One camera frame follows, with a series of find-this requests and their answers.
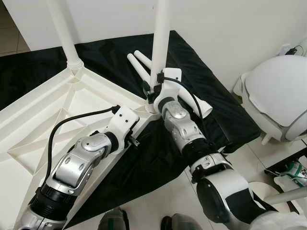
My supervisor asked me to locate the white plastic table top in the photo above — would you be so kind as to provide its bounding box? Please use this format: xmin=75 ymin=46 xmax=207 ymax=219
xmin=0 ymin=65 xmax=159 ymax=230

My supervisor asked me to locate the grey green robot left leg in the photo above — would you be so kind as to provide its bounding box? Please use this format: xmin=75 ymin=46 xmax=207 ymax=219
xmin=98 ymin=208 xmax=130 ymax=230

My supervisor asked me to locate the black table cloth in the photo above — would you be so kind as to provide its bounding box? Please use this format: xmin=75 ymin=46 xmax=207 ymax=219
xmin=0 ymin=30 xmax=262 ymax=228

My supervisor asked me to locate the grey green robot leg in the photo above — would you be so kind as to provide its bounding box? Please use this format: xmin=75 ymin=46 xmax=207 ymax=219
xmin=98 ymin=208 xmax=130 ymax=230
xmin=161 ymin=214 xmax=202 ymax=230

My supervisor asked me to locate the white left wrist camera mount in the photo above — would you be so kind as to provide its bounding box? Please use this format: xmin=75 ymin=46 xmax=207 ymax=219
xmin=103 ymin=105 xmax=141 ymax=149

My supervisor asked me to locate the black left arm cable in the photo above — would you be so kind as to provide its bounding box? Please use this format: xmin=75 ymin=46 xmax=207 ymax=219
xmin=46 ymin=106 xmax=119 ymax=187

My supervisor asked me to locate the black wall plug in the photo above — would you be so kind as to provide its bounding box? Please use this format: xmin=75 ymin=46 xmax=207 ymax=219
xmin=278 ymin=45 xmax=300 ymax=56

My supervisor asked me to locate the grey green robot right leg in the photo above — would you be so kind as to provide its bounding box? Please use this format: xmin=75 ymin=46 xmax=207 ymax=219
xmin=161 ymin=214 xmax=202 ymax=230

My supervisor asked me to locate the green white packet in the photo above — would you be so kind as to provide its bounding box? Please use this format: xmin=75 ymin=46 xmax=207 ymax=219
xmin=285 ymin=161 xmax=307 ymax=180

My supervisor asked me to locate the white plastic chair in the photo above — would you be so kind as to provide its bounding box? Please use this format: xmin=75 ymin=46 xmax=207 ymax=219
xmin=234 ymin=55 xmax=307 ymax=144

